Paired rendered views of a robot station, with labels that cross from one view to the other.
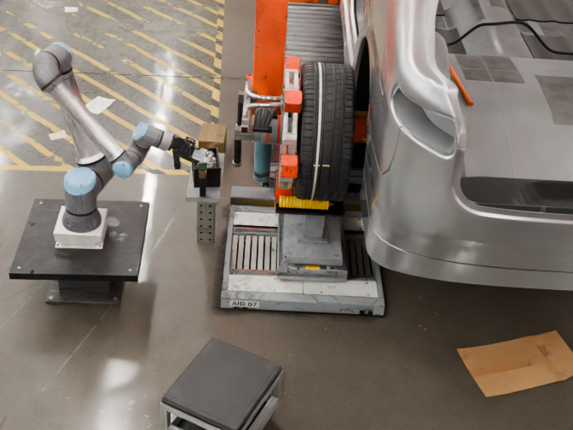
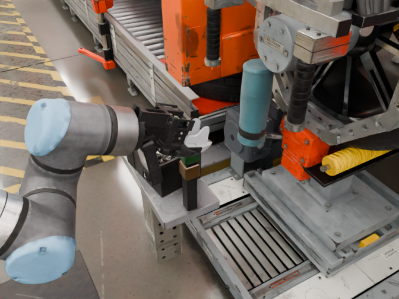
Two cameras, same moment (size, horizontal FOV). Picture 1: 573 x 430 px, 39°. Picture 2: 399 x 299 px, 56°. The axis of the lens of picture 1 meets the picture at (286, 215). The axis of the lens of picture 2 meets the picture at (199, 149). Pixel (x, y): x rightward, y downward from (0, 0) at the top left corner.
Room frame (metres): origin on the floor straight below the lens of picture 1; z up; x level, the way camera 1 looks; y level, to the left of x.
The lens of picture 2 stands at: (2.75, 0.71, 1.20)
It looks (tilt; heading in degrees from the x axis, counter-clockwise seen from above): 38 degrees down; 334
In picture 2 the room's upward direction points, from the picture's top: straight up
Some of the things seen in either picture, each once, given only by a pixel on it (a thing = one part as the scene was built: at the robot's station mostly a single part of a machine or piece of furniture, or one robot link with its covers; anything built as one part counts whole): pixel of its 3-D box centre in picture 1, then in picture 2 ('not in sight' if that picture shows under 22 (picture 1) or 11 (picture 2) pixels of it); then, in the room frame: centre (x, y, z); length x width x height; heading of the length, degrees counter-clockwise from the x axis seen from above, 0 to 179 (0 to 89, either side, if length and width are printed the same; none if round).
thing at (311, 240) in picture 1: (314, 219); (333, 169); (3.43, -0.15, 0.32); 0.40 x 0.30 x 0.28; 2
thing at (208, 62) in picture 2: (240, 113); (213, 35); (3.58, 0.27, 0.83); 0.04 x 0.04 x 0.16
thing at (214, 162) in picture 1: (205, 165); (162, 152); (3.56, 0.44, 0.51); 0.20 x 0.14 x 0.13; 11
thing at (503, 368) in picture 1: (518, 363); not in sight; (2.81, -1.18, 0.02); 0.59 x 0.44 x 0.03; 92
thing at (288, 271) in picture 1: (310, 244); (317, 203); (3.45, -0.14, 0.13); 0.50 x 0.36 x 0.10; 2
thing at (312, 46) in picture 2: (244, 132); (322, 41); (3.24, 0.22, 0.93); 0.09 x 0.05 x 0.05; 92
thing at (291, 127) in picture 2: (237, 150); (300, 94); (3.24, 0.25, 0.83); 0.04 x 0.04 x 0.16
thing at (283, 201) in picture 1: (303, 202); (360, 153); (3.31, -0.08, 0.51); 0.29 x 0.06 x 0.06; 92
